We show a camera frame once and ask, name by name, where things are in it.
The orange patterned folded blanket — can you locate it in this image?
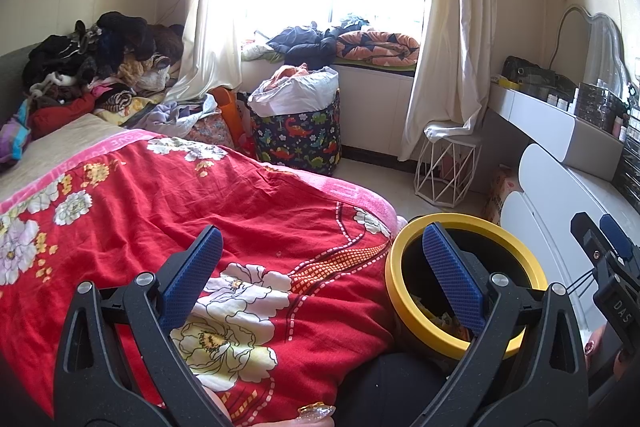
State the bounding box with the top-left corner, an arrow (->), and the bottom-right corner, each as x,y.
336,30 -> 421,68

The white vanity desk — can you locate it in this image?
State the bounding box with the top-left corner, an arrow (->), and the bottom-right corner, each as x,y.
488,83 -> 623,181

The cardboard box on floor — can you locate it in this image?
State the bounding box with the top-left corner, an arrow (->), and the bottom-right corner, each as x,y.
482,165 -> 522,225

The white wire frame stool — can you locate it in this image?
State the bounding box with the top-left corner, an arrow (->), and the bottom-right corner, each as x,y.
413,124 -> 483,208

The white bag in basket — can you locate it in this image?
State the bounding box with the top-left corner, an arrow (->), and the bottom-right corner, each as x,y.
247,63 -> 340,117

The red floral bed blanket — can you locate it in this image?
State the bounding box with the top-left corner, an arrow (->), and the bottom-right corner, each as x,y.
1,131 -> 397,426

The cream curtain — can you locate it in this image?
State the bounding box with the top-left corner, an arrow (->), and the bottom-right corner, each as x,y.
398,0 -> 496,161
165,0 -> 244,102

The left cream curtain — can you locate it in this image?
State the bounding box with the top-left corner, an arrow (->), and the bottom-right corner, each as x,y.
165,0 -> 244,102

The pile of clothes on bed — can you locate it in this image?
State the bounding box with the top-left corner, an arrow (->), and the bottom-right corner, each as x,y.
21,11 -> 184,135

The black bin with yellow rim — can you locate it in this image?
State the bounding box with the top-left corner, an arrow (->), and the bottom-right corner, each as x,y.
385,212 -> 548,363

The orange bag on floor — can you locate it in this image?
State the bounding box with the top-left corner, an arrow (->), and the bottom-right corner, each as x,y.
209,87 -> 255,157

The black cosmetics organizer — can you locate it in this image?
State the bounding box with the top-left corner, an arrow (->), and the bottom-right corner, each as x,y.
567,83 -> 639,183

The right hand with painted nail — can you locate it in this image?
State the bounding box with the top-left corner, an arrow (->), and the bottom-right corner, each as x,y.
585,324 -> 636,381

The dark jacket on windowsill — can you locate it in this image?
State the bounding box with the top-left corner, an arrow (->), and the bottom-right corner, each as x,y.
267,25 -> 337,70

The left hand with painted nails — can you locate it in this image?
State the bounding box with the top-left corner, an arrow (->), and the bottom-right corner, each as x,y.
199,386 -> 338,427

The dinosaur print laundry basket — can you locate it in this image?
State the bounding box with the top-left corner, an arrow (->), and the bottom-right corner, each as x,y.
250,91 -> 342,176

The striped colourful pillow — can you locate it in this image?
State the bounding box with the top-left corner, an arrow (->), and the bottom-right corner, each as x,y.
0,98 -> 32,171

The floral patterned fabric bag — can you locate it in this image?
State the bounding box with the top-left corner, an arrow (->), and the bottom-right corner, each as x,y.
186,114 -> 235,150

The right cream curtain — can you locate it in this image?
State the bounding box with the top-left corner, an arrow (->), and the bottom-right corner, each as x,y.
398,0 -> 496,161

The vanity mirror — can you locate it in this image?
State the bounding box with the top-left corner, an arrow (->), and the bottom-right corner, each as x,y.
548,4 -> 631,101

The dark camouflage bag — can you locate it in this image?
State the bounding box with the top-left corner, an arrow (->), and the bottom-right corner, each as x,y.
502,55 -> 576,103

